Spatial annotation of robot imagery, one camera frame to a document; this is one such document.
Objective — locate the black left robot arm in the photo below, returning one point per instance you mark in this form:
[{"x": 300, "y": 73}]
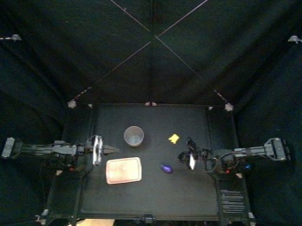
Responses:
[{"x": 43, "y": 149}]

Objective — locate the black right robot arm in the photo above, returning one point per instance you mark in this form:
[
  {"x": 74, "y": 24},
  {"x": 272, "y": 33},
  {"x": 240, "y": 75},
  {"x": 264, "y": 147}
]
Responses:
[{"x": 252, "y": 152}]

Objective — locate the purple toy eggplant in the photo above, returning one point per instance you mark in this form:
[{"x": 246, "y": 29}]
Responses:
[{"x": 166, "y": 168}]

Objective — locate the grey bowl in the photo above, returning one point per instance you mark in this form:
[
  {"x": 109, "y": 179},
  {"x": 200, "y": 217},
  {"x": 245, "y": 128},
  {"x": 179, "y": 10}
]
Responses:
[{"x": 134, "y": 136}]

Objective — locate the yellow toy piece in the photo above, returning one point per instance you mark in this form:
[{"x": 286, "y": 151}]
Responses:
[{"x": 174, "y": 138}]

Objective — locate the pink square plate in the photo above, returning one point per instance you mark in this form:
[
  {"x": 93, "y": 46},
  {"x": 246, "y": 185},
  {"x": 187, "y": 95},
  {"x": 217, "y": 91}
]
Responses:
[{"x": 123, "y": 170}]

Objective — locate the black cloth backdrop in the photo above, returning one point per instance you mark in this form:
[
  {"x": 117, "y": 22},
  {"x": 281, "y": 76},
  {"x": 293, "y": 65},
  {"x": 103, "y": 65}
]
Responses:
[{"x": 151, "y": 64}]

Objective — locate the black base plate white label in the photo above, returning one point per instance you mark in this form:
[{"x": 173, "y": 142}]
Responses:
[{"x": 232, "y": 198}]

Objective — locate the silver frame corner bracket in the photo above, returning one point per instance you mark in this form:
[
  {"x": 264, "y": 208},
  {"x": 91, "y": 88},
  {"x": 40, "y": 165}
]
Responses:
[
  {"x": 71, "y": 103},
  {"x": 229, "y": 106}
]

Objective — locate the plain black base plate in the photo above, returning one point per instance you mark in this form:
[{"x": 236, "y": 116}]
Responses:
[{"x": 63, "y": 194}]

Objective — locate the small silver frame bracket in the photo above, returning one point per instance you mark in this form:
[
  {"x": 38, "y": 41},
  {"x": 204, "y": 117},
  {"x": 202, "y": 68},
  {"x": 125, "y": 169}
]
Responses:
[{"x": 150, "y": 103}]

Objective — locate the grey frame clamp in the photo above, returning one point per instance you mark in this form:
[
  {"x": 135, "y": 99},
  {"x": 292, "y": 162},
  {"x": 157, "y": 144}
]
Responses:
[
  {"x": 294, "y": 39},
  {"x": 14, "y": 37}
]

